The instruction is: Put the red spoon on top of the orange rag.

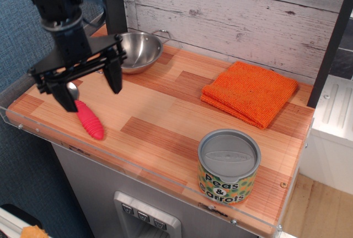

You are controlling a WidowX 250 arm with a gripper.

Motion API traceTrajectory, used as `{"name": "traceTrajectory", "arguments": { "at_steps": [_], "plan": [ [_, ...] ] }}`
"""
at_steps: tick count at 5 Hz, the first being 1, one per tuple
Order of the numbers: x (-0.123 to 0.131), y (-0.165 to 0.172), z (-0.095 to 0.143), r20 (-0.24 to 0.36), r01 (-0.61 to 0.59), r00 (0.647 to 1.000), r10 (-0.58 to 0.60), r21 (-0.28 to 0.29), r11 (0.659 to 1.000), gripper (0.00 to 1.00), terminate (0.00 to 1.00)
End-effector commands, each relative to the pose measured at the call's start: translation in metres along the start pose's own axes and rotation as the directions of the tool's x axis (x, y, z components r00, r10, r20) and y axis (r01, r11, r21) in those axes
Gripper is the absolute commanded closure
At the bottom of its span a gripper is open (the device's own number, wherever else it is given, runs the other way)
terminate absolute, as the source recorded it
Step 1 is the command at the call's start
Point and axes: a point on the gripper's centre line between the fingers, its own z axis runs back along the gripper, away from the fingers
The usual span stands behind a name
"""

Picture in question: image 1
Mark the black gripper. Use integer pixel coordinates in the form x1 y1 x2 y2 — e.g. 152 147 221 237
28 24 126 112

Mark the peas and carrots can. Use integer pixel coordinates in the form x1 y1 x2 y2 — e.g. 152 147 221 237
197 129 261 204

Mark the steel bowl with handles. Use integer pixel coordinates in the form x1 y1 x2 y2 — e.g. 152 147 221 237
120 29 171 74

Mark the orange object bottom corner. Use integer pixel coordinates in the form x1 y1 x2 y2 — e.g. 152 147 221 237
20 225 49 238

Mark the dark vertical post left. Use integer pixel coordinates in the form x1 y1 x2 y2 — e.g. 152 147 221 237
103 0 127 34

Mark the dark vertical post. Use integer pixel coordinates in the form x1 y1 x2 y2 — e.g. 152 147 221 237
307 0 352 109
103 0 127 34

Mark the white toy sink unit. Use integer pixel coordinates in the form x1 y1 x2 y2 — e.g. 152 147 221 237
299 75 352 194

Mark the red handled metal spoon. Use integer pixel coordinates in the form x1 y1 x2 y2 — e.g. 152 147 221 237
67 82 104 140

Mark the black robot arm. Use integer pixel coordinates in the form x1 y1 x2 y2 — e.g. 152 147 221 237
28 0 127 112

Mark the dark vertical post right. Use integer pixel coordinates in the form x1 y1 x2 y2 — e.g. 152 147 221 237
307 0 352 109

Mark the grey toy fridge cabinet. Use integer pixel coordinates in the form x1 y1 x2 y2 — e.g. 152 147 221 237
51 142 260 238

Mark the clear acrylic edge guard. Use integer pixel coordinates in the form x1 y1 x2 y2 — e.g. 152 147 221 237
0 12 315 233

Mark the orange folded rag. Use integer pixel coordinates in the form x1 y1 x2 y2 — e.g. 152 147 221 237
200 61 298 129

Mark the silver ice dispenser panel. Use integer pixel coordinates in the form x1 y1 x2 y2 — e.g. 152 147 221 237
114 191 182 237

